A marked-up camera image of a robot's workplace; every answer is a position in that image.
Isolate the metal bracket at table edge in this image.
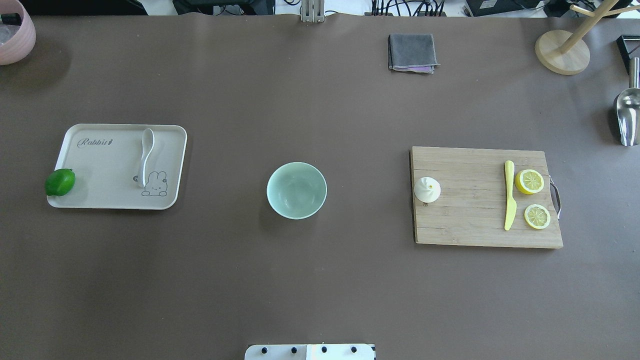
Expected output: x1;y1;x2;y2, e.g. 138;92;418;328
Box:
300;0;325;23

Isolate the upper lemon half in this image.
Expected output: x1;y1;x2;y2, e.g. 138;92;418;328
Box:
514;169;545;195

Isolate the green lime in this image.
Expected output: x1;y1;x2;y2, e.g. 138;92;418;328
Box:
45;168;76;196

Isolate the folded grey cloth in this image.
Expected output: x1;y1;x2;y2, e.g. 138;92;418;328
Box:
388;33;439;75

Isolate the white ceramic spoon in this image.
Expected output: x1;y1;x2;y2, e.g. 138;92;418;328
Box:
137;128;154;188

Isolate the lemon half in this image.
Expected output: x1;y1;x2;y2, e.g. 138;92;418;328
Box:
514;169;545;195
524;203;551;230

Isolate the wooden mug tree stand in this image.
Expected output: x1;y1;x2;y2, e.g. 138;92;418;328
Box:
534;0;640;76

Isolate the pink bowl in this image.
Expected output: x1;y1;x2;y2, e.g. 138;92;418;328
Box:
0;0;36;66

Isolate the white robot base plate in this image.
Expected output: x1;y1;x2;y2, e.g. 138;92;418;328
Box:
244;342;377;360

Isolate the light green bowl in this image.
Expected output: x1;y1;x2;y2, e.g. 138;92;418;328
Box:
266;162;328;220

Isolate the white steamed bun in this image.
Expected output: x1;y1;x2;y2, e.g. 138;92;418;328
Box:
413;177;442;207

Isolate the black frame object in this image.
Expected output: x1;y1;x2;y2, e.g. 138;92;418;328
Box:
615;34;640;73

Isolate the yellow plastic knife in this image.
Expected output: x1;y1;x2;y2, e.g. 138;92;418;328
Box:
503;160;517;231

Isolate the metal ice scoop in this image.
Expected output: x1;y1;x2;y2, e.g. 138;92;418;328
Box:
615;57;640;147

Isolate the wooden cutting board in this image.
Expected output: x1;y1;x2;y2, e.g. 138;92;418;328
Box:
410;146;563;249

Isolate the cream rabbit serving tray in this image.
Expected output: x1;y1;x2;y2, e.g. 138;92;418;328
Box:
46;123;187;210

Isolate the lower lemon half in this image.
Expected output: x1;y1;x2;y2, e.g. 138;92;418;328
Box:
524;203;551;230

